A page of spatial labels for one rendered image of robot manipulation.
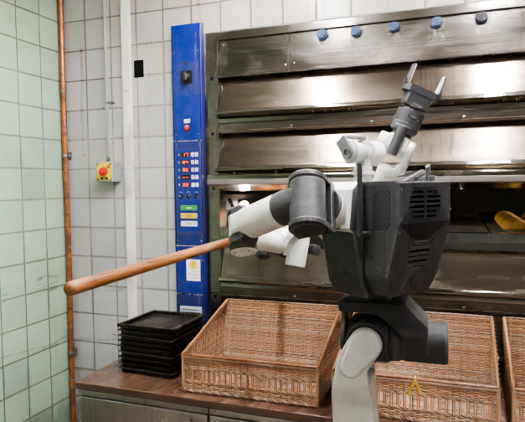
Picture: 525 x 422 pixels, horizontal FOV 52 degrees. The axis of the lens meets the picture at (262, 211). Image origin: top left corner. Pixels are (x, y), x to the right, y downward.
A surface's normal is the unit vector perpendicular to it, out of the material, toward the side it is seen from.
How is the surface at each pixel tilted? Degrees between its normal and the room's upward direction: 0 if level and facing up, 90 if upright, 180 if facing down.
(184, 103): 90
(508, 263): 70
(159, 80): 90
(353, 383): 90
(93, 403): 92
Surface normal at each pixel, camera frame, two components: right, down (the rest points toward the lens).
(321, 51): -0.34, 0.05
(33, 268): 0.94, 0.01
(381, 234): -0.81, 0.04
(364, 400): -0.22, 0.47
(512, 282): -0.29, -0.28
